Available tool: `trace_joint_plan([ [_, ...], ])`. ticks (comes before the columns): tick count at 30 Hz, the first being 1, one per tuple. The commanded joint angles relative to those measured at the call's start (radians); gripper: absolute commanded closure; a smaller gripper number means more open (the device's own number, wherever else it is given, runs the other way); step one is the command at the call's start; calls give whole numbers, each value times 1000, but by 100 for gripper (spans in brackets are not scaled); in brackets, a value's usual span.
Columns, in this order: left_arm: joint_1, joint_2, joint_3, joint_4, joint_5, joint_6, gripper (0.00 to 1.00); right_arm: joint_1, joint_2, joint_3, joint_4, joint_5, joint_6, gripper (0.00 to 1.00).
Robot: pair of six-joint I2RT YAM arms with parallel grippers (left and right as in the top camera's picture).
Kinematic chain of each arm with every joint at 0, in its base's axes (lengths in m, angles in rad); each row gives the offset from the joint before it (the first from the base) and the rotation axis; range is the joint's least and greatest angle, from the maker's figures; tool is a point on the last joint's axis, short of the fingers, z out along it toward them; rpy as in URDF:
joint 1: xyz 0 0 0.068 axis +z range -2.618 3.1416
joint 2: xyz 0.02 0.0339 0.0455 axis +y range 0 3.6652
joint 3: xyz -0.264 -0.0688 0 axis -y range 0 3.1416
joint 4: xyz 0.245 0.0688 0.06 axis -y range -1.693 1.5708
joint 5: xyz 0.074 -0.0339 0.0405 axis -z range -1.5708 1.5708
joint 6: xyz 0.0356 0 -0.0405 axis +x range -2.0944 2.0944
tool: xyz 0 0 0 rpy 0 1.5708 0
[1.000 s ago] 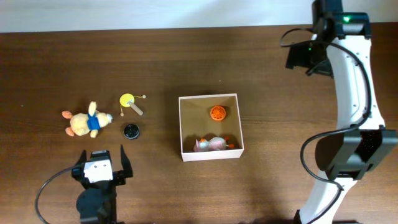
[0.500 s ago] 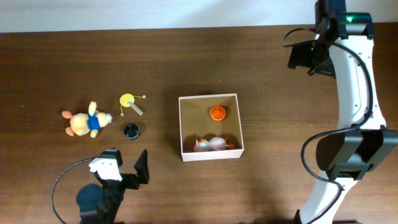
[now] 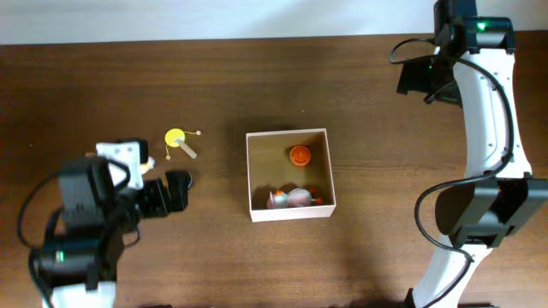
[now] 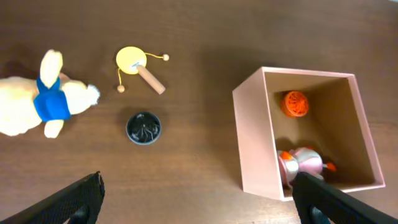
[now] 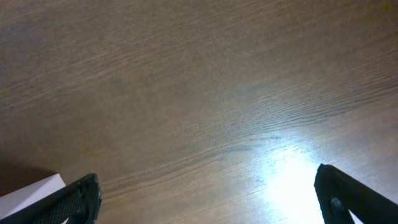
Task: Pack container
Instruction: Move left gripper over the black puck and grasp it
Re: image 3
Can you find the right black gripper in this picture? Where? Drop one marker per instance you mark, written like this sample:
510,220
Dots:
412,77

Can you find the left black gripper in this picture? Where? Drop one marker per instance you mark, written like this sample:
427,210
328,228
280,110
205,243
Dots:
180,198

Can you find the white cardboard box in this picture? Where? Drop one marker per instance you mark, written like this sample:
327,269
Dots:
269,169

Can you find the pink duck toy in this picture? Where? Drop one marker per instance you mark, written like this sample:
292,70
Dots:
298,197

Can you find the orange lattice ball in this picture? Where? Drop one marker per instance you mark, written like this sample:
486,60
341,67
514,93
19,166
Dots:
300,155

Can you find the black round cap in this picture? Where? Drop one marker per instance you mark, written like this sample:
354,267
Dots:
188,180

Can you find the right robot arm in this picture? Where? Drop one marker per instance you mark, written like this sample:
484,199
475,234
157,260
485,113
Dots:
472,67

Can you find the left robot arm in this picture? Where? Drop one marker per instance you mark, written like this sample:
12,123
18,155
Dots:
76,266

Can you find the yellow rattle drum toy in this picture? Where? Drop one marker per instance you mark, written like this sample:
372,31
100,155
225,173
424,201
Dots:
176,138

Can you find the tan plush bunny blue scarf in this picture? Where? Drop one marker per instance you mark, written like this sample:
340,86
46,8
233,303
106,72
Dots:
143,168

